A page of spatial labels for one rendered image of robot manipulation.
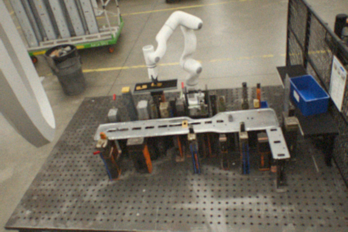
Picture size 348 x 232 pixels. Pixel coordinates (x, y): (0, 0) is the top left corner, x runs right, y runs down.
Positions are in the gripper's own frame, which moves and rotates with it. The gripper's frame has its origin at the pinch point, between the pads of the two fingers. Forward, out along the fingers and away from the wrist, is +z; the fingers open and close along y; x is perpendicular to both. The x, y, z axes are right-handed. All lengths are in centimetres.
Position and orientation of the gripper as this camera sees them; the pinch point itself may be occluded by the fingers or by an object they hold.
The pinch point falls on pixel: (155, 82)
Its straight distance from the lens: 258.4
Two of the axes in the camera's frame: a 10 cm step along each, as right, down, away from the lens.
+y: -2.5, 5.8, -7.7
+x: 9.5, 0.1, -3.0
